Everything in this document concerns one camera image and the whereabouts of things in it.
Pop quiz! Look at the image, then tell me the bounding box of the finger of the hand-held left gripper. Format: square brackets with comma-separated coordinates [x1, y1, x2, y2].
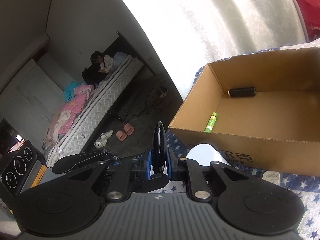
[54, 149, 118, 174]

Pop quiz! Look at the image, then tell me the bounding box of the white power strip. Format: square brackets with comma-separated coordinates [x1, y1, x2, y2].
[156, 86, 169, 98]

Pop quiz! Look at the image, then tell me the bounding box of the pink bedding pile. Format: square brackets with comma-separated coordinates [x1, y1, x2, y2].
[42, 81, 96, 153]

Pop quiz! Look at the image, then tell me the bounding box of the white plastic bottle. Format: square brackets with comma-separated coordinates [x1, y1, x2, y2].
[187, 143, 231, 167]

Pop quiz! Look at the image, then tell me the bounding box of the black cable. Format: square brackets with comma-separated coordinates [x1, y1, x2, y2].
[117, 79, 173, 123]

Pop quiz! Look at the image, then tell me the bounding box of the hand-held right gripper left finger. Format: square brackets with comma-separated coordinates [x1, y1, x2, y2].
[67, 150, 152, 203]

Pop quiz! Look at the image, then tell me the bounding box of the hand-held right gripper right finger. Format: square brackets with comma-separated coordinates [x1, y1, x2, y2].
[165, 149, 240, 202]

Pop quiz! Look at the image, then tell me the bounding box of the white charger plug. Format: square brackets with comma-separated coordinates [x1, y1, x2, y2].
[262, 171, 281, 186]

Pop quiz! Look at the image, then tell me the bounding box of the white wardrobe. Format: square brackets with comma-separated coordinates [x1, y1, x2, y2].
[0, 54, 67, 130]

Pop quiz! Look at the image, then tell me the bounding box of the green glue stick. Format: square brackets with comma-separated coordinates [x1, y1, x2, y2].
[204, 112, 219, 133]

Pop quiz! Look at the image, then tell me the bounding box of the black cylinder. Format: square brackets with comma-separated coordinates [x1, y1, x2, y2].
[229, 87, 257, 98]

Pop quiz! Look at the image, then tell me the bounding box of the brown cardboard box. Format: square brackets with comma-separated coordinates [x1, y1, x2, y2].
[168, 46, 320, 178]

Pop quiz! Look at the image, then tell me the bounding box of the star-printed blanket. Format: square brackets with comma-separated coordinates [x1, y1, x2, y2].
[164, 39, 320, 240]

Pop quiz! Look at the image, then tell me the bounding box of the black bed frame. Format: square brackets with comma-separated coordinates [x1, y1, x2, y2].
[110, 31, 156, 77]

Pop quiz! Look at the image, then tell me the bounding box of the blue pillow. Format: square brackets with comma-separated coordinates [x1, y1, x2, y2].
[113, 52, 131, 67]

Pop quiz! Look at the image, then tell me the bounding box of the black tape roll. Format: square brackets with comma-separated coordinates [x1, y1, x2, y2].
[153, 121, 166, 176]

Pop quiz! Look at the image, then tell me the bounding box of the red floral cloth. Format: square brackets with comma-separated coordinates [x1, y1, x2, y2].
[285, 0, 320, 43]

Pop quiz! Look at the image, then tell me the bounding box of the white patterned curtain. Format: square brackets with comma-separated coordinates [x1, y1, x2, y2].
[106, 0, 312, 103]

